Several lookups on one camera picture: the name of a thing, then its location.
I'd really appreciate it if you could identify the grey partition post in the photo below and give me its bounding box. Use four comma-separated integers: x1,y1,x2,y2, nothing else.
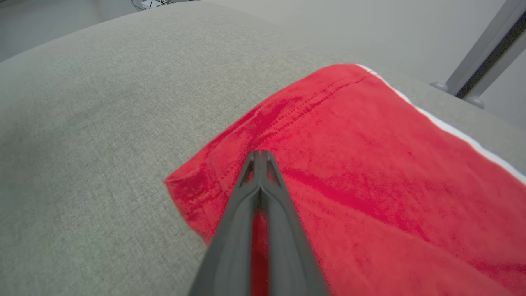
446,0,526,100

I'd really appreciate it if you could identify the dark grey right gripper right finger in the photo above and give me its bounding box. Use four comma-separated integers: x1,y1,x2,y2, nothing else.
259,151,329,296

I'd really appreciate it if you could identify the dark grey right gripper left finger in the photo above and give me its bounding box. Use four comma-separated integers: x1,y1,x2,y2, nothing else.
189,151,261,296

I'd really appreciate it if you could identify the red and white sports jersey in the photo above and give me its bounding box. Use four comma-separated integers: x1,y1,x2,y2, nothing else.
164,64,526,296

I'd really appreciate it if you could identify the white device with black cables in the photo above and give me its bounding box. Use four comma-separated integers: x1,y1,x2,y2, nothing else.
131,0,200,11

